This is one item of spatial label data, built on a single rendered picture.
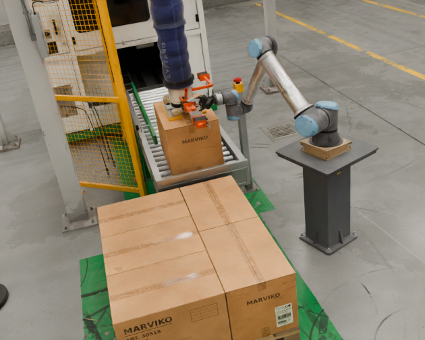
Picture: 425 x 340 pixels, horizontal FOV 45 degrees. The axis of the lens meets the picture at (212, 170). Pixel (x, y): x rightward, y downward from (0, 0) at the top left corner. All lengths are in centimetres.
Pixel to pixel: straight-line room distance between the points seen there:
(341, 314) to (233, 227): 86
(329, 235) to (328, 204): 26
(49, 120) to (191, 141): 118
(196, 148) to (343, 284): 139
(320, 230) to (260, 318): 109
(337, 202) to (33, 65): 244
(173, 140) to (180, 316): 141
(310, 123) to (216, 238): 93
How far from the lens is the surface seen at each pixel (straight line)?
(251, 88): 378
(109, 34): 415
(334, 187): 366
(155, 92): 575
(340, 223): 388
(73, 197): 456
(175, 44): 376
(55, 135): 432
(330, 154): 349
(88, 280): 401
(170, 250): 315
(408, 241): 405
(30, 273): 429
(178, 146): 377
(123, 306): 286
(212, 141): 381
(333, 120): 349
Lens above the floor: 240
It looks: 28 degrees down
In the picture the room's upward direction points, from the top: 8 degrees counter-clockwise
